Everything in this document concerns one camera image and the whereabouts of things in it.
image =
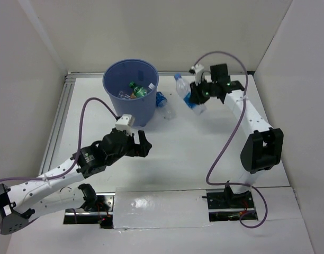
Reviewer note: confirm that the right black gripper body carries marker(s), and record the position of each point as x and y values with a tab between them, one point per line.
210	92

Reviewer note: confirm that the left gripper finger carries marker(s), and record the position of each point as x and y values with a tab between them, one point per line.
143	142
137	153

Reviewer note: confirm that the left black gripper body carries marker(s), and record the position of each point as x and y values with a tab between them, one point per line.
130	145

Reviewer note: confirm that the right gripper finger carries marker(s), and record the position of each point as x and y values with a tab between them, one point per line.
198	98
202	87

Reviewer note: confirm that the clear bottle blue cap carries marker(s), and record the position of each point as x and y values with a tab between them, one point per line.
184	91

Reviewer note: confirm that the clear crushed bottle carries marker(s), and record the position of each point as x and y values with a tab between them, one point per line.
123	95

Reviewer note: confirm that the clear bottle white cap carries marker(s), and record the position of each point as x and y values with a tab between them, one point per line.
150	88

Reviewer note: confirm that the orange juice bottle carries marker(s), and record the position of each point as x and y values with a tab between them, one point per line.
133	96

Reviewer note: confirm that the green soda bottle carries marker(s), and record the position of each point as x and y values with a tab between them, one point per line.
138	91

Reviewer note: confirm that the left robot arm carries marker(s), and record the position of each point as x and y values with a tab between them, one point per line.
63	187

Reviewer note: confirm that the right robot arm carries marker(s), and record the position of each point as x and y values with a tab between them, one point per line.
263	147

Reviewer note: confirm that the blue label bottle behind bin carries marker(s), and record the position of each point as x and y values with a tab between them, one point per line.
164	107

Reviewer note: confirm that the blue plastic bin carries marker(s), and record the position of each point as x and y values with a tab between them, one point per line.
118	77

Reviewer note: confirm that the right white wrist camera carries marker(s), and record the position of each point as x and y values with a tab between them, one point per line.
198	71

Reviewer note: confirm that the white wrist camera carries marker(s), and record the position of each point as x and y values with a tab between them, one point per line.
198	71
125	123

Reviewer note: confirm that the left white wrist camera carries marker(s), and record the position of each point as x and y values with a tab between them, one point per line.
125	123

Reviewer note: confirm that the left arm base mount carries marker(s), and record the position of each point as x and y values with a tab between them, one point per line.
101	214

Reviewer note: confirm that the left aluminium rail frame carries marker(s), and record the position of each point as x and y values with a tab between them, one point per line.
58	124

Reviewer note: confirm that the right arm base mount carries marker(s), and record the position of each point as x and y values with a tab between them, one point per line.
224	205

